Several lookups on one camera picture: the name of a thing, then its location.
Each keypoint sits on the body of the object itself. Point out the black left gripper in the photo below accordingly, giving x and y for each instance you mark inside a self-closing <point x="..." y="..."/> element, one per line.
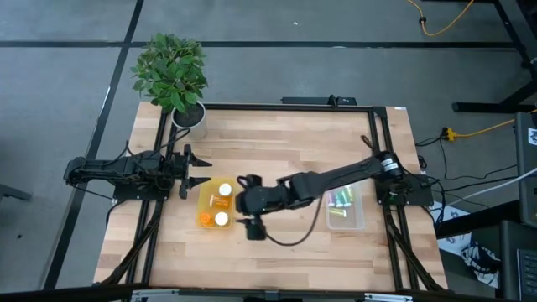
<point x="185" y="172"/>

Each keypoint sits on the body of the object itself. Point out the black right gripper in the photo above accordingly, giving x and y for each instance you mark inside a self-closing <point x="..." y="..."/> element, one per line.
<point x="262" y="199"/>

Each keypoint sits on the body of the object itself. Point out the pink small vial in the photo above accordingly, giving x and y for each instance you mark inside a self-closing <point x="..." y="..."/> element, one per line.
<point x="331" y="200"/>

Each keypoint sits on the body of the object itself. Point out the pale green small vial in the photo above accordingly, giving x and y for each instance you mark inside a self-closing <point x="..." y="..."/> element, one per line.
<point x="337" y="212"/>

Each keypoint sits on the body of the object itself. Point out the teal small vial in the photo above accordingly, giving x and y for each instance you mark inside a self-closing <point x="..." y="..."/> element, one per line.
<point x="339" y="199"/>

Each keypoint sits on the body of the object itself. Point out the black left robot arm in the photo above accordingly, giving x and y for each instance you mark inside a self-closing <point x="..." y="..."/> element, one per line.
<point x="105" y="168"/>

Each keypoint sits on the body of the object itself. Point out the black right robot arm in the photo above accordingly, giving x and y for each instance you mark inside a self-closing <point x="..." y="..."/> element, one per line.
<point x="335" y="174"/>

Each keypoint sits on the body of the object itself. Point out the yellow translucent plastic bin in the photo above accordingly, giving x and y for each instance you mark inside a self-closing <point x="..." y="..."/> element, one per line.
<point x="212" y="186"/>

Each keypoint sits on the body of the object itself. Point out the clear plastic bin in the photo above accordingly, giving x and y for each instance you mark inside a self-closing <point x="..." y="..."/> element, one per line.
<point x="354" y="218"/>

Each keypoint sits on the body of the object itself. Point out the white plant pot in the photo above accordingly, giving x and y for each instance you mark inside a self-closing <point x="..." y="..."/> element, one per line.
<point x="189" y="121"/>

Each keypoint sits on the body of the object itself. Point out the green leafy plant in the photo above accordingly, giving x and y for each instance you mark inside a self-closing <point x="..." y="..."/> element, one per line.
<point x="170" y="71"/>

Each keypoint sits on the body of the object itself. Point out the black flat bar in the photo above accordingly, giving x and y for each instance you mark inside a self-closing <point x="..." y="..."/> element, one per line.
<point x="310" y="100"/>

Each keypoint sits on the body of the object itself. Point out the grey furniture leg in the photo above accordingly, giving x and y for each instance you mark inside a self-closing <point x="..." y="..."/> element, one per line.
<point x="12" y="192"/>

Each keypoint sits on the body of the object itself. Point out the white patterned bag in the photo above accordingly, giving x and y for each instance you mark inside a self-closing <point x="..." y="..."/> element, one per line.
<point x="478" y="260"/>

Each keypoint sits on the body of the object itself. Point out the black box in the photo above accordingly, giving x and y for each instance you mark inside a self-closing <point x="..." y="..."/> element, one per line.
<point x="518" y="260"/>

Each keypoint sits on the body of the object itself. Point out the black cabinet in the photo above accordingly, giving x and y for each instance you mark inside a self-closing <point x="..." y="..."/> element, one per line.
<point x="526" y="176"/>

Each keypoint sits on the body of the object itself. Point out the black aluminium table frame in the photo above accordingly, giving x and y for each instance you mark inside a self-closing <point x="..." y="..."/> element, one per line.
<point x="268" y="107"/>

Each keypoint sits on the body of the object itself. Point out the silver metal bracket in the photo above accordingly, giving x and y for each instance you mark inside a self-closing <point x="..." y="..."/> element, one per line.
<point x="388" y="298"/>
<point x="153" y="295"/>

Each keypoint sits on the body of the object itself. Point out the black desk frame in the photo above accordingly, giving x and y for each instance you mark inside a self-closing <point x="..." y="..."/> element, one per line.
<point x="482" y="107"/>

